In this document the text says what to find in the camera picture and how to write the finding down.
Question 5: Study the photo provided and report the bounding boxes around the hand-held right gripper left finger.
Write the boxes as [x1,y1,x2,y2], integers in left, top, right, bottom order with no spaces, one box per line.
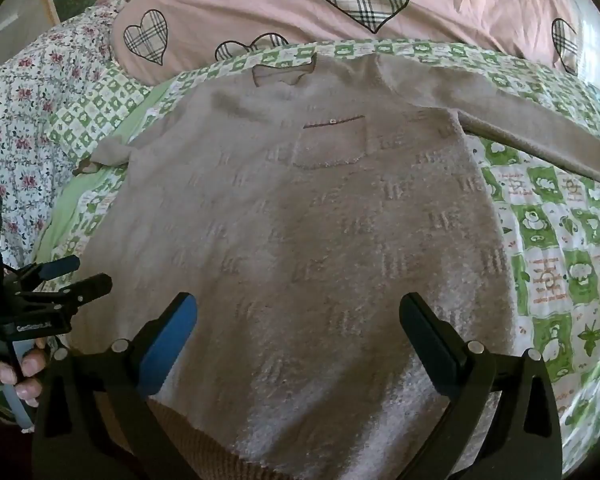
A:
[32,291,241,480]

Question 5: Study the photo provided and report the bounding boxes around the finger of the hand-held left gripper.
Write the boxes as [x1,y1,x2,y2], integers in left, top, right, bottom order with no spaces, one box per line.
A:
[4,254,82,282]
[54,273,114,307]

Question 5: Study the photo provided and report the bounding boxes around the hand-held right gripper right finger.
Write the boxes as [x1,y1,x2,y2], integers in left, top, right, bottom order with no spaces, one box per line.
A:
[399,292,564,480]

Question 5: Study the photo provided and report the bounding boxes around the beige knitted sweater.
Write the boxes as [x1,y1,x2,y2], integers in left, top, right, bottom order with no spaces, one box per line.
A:
[65,52,600,480]

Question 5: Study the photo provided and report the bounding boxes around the person's left hand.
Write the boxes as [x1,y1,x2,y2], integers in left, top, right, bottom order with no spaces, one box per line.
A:
[0,347,49,409]

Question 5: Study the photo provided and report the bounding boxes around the green checkered bed sheet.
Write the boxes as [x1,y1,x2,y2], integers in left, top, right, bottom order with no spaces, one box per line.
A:
[35,40,600,461]

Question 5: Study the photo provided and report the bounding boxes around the white floral quilt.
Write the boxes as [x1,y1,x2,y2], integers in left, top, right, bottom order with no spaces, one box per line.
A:
[0,0,131,273]

